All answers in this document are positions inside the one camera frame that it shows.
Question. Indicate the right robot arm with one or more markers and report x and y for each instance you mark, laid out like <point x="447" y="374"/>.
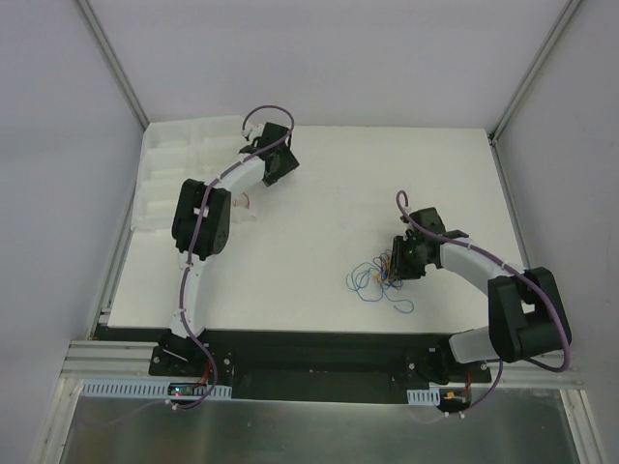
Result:
<point x="526" y="319"/>

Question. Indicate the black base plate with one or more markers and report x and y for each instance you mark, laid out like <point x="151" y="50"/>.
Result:
<point x="375" y="368"/>

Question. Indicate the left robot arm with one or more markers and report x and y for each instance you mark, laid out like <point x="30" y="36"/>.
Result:
<point x="201" y="228"/>

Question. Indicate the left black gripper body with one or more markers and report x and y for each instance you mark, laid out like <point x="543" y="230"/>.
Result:
<point x="281" y="164"/>

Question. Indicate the right white cable duct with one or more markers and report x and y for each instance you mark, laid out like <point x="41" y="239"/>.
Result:
<point x="429" y="397"/>

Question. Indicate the white cable duct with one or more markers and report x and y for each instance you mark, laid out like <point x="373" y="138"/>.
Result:
<point x="137" y="389"/>
<point x="429" y="397"/>

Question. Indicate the left white cable duct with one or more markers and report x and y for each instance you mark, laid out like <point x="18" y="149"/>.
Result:
<point x="137" y="389"/>

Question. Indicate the right aluminium frame post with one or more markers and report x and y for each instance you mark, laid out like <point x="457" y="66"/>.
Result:
<point x="551" y="40"/>

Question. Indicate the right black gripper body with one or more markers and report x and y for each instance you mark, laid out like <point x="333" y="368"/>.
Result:
<point x="399" y="258"/>

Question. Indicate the left aluminium frame post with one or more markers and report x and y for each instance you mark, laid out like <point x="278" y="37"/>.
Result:
<point x="112" y="62"/>

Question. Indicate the white foam tray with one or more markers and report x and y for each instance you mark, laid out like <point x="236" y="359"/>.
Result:
<point x="171" y="153"/>

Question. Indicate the aluminium frame post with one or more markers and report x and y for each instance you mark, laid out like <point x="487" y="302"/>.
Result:
<point x="551" y="40"/>
<point x="112" y="62"/>

